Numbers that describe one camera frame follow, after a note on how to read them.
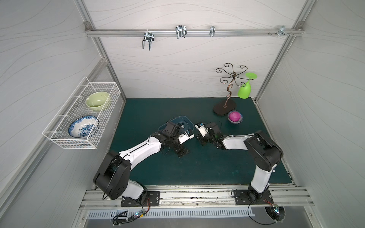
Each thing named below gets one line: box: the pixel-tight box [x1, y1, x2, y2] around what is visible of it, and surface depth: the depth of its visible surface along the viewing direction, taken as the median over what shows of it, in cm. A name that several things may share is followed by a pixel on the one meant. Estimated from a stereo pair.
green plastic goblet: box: [237, 72, 258, 100], surface depth 97 cm
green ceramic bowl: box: [85, 91, 110, 112], surface depth 73 cm
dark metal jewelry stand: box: [212, 62, 255, 117], surface depth 98 cm
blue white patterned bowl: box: [67, 114, 100, 139], surface depth 64 cm
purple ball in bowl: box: [227, 110, 244, 124], surface depth 104 cm
